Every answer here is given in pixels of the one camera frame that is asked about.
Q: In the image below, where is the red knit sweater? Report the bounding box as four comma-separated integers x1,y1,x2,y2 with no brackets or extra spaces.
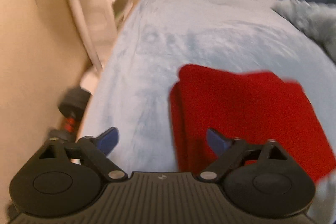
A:
170,64,335,181

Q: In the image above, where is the black dumbbell with red grip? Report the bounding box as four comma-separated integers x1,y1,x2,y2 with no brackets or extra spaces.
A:
48,86,91,143

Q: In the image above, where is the light blue fleece blanket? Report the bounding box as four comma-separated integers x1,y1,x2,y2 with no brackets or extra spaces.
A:
77,0,336,224

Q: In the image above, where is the grey crumpled duvet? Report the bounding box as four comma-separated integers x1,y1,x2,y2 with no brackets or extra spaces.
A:
272,0,335,61

